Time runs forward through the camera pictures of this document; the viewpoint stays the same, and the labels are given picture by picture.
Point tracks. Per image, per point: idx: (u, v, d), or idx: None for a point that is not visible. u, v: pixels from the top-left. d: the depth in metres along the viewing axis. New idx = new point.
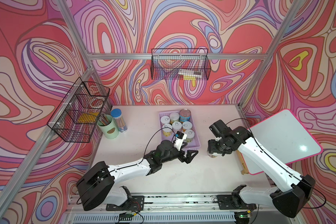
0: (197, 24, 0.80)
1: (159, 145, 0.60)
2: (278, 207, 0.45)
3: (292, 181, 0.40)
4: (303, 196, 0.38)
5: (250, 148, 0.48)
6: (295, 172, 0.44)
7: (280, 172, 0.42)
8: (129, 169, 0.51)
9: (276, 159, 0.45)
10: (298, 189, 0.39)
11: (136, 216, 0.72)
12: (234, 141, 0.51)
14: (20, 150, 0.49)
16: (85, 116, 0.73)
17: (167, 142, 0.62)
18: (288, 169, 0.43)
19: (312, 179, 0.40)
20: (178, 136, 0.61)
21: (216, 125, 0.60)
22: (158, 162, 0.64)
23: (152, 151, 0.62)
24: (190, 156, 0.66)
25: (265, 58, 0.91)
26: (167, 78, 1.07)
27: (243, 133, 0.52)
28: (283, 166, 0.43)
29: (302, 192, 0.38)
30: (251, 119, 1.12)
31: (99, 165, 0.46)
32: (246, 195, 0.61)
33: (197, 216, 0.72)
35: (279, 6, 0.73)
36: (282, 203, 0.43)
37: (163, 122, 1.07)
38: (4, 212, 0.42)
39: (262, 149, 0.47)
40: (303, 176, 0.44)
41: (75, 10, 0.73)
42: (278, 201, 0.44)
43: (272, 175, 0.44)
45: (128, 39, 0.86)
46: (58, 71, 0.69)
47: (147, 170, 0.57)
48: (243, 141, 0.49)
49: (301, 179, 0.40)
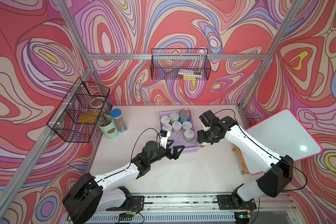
0: (197, 24, 0.80)
1: (144, 148, 0.60)
2: (262, 189, 0.48)
3: (272, 161, 0.43)
4: (281, 173, 0.41)
5: (234, 134, 0.51)
6: (275, 153, 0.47)
7: (261, 153, 0.46)
8: (117, 176, 0.51)
9: (258, 143, 0.48)
10: (276, 167, 0.42)
11: (137, 216, 0.72)
12: (221, 129, 0.55)
14: (20, 150, 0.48)
16: (85, 116, 0.73)
17: (152, 143, 0.62)
18: (269, 151, 0.46)
19: (290, 159, 0.43)
20: (163, 134, 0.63)
21: (206, 115, 0.63)
22: (147, 163, 0.64)
23: (139, 154, 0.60)
24: (176, 152, 0.67)
25: (265, 58, 0.91)
26: (167, 78, 1.07)
27: (229, 122, 0.55)
28: (264, 149, 0.47)
29: (280, 171, 0.41)
30: (251, 119, 1.12)
31: (85, 177, 0.44)
32: (244, 194, 0.62)
33: (197, 216, 0.72)
35: (279, 6, 0.73)
36: (265, 185, 0.45)
37: (163, 122, 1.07)
38: (3, 212, 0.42)
39: (246, 135, 0.51)
40: (281, 157, 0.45)
41: (75, 11, 0.73)
42: (261, 182, 0.47)
43: (255, 158, 0.47)
45: (128, 39, 0.86)
46: (58, 70, 0.69)
47: (136, 174, 0.58)
48: (228, 129, 0.53)
49: (280, 159, 0.44)
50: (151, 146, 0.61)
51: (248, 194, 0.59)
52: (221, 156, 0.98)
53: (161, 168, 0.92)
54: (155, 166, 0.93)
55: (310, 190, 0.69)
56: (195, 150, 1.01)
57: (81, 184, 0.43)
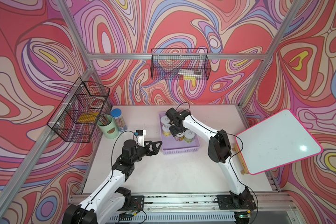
0: (197, 24, 0.80)
1: (122, 147, 0.61)
2: (212, 158, 0.63)
3: (211, 135, 0.60)
4: (216, 141, 0.57)
5: (187, 122, 0.69)
6: (214, 129, 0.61)
7: (204, 131, 0.63)
8: (104, 191, 0.49)
9: (204, 124, 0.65)
10: (213, 138, 0.58)
11: (137, 216, 0.72)
12: (179, 120, 0.72)
14: (20, 150, 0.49)
16: (85, 116, 0.73)
17: (130, 140, 0.65)
18: (210, 129, 0.63)
19: (225, 132, 0.60)
20: (138, 133, 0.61)
21: (168, 112, 0.81)
22: (130, 163, 0.64)
23: (119, 157, 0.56)
24: (155, 147, 0.70)
25: (265, 58, 0.91)
26: (167, 78, 1.07)
27: (185, 114, 0.73)
28: (206, 127, 0.64)
29: (215, 140, 0.58)
30: (251, 119, 1.12)
31: (68, 209, 0.41)
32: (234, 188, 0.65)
33: (196, 216, 0.72)
35: (279, 6, 0.73)
36: (212, 154, 0.61)
37: (163, 122, 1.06)
38: (4, 212, 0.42)
39: (195, 121, 0.68)
40: (217, 131, 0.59)
41: (75, 10, 0.73)
42: (211, 153, 0.62)
43: (202, 136, 0.64)
45: (128, 39, 0.86)
46: (58, 71, 0.69)
47: (123, 178, 0.57)
48: (184, 119, 0.70)
49: (216, 133, 0.61)
50: (129, 143, 0.63)
51: (230, 181, 0.65)
52: None
53: (161, 168, 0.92)
54: (155, 166, 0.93)
55: (311, 190, 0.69)
56: (195, 150, 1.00)
57: (68, 219, 0.40)
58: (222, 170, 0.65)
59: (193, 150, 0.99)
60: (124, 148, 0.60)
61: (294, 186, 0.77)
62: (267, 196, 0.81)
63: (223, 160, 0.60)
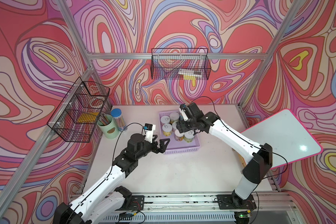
0: (197, 24, 0.80)
1: (129, 141, 0.56)
2: (247, 177, 0.50)
3: (253, 150, 0.46)
4: (262, 160, 0.44)
5: (217, 129, 0.54)
6: (255, 141, 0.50)
7: (243, 144, 0.48)
8: (97, 191, 0.46)
9: (240, 135, 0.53)
10: (258, 156, 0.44)
11: (137, 216, 0.72)
12: (205, 125, 0.56)
14: (20, 150, 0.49)
16: (85, 116, 0.73)
17: (137, 135, 0.59)
18: (249, 141, 0.49)
19: (269, 147, 0.46)
20: (148, 128, 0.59)
21: (191, 108, 0.62)
22: (134, 158, 0.59)
23: (123, 151, 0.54)
24: (163, 144, 0.65)
25: (265, 58, 0.91)
26: (167, 78, 1.07)
27: (212, 118, 0.57)
28: (245, 139, 0.50)
29: (261, 158, 0.44)
30: (251, 119, 1.12)
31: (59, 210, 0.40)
32: (241, 192, 0.62)
33: (196, 215, 0.72)
35: (280, 5, 0.72)
36: (249, 173, 0.48)
37: (163, 122, 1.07)
38: (4, 212, 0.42)
39: (228, 128, 0.53)
40: (261, 145, 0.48)
41: (75, 10, 0.73)
42: (246, 171, 0.49)
43: (238, 149, 0.50)
45: (129, 39, 0.86)
46: (58, 70, 0.69)
47: (122, 175, 0.52)
48: (211, 123, 0.55)
49: (260, 148, 0.47)
50: (137, 137, 0.58)
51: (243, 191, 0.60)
52: (221, 157, 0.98)
53: (161, 168, 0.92)
54: (155, 166, 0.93)
55: (311, 190, 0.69)
56: (195, 149, 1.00)
57: (57, 217, 0.39)
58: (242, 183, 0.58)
59: (193, 150, 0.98)
60: (130, 142, 0.55)
61: (294, 186, 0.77)
62: (266, 196, 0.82)
63: (261, 180, 0.46)
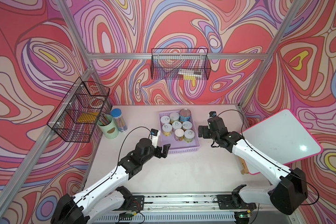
0: (197, 24, 0.80)
1: (137, 144, 0.57)
2: (277, 205, 0.44)
3: (281, 173, 0.43)
4: (291, 186, 0.40)
5: (241, 148, 0.53)
6: (283, 165, 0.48)
7: (269, 166, 0.45)
8: (101, 188, 0.47)
9: (266, 156, 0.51)
10: (287, 180, 0.41)
11: (137, 216, 0.72)
12: (228, 144, 0.56)
14: (20, 150, 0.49)
16: (86, 116, 0.73)
17: (146, 139, 0.61)
18: (276, 164, 0.46)
19: (300, 172, 0.42)
20: (154, 133, 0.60)
21: (215, 124, 0.61)
22: (139, 162, 0.60)
23: (129, 153, 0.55)
24: (166, 150, 0.69)
25: (265, 58, 0.91)
26: (167, 78, 1.07)
27: (235, 137, 0.57)
28: (272, 162, 0.47)
29: (290, 184, 0.40)
30: (251, 119, 1.12)
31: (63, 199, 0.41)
32: (246, 195, 0.61)
33: (196, 215, 0.72)
35: (279, 5, 0.72)
36: (279, 201, 0.43)
37: (163, 122, 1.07)
38: (4, 212, 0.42)
39: (252, 148, 0.52)
40: (291, 170, 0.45)
41: (75, 10, 0.73)
42: (274, 197, 0.44)
43: (263, 171, 0.47)
45: (129, 39, 0.86)
46: (58, 70, 0.69)
47: (126, 177, 0.53)
48: (234, 143, 0.55)
49: (289, 172, 0.43)
50: (145, 142, 0.59)
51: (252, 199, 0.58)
52: (221, 156, 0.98)
53: (161, 168, 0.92)
54: (155, 165, 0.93)
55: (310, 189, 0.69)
56: (195, 149, 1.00)
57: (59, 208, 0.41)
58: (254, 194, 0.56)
59: (193, 150, 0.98)
60: (138, 145, 0.57)
61: None
62: None
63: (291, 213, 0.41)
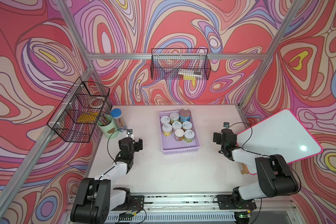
0: (197, 24, 0.80)
1: (122, 143, 0.68)
2: (266, 191, 0.46)
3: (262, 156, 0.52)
4: (265, 161, 0.47)
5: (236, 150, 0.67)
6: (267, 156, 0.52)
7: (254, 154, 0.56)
8: (113, 170, 0.55)
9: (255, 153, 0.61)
10: (262, 158, 0.49)
11: (136, 216, 0.72)
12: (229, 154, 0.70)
14: (20, 150, 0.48)
16: (85, 116, 0.73)
17: (128, 137, 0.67)
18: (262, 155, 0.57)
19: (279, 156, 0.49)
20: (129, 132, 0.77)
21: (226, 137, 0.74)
22: (129, 157, 0.70)
23: (118, 155, 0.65)
24: (139, 143, 0.84)
25: (265, 58, 0.91)
26: (167, 78, 1.07)
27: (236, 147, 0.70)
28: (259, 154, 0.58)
29: (265, 160, 0.48)
30: (251, 119, 1.12)
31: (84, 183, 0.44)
32: (244, 191, 0.62)
33: (196, 216, 0.72)
35: (279, 6, 0.73)
36: (264, 183, 0.46)
37: (163, 122, 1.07)
38: (4, 212, 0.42)
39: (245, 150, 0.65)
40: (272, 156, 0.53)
41: (74, 10, 0.73)
42: (261, 182, 0.48)
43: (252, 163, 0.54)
45: (128, 39, 0.86)
46: (58, 71, 0.69)
47: (125, 167, 0.63)
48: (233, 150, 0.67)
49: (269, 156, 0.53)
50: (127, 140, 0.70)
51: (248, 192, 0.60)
52: (221, 156, 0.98)
53: (161, 168, 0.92)
54: (155, 165, 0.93)
55: (310, 190, 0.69)
56: (195, 149, 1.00)
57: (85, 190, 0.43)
58: (249, 186, 0.59)
59: (193, 150, 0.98)
60: (123, 143, 0.67)
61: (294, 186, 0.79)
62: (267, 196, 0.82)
63: (276, 192, 0.43)
